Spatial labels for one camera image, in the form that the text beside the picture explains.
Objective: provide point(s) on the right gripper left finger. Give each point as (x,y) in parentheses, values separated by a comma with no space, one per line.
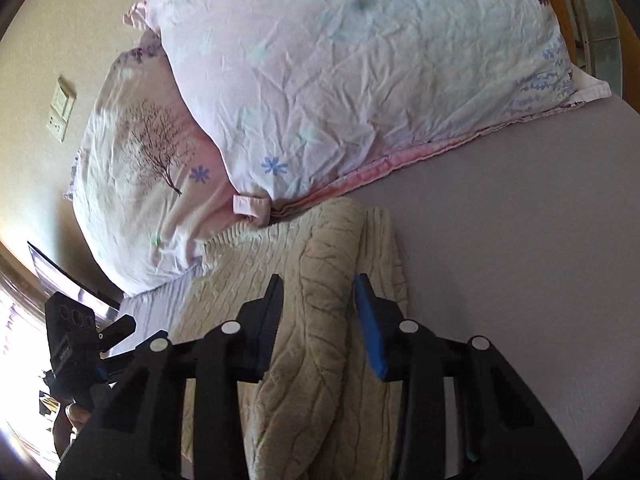
(135,430)

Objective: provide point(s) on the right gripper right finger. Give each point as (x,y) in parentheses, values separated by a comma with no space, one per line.
(465,413)

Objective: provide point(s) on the beige cable knit sweater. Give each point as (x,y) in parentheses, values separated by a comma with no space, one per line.
(320,412)

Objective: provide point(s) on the pink tree print pillow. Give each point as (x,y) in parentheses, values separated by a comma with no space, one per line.
(149,186)

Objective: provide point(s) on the lavender bed sheet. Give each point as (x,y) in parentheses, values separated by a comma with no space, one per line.
(530,238)

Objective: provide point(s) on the pink floral pillow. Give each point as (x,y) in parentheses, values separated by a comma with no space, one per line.
(310,99)

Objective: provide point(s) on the wooden framed glass door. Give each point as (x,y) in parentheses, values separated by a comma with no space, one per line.
(602,43)

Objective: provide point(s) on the beige wall switch panel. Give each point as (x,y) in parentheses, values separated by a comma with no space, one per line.
(60,109)

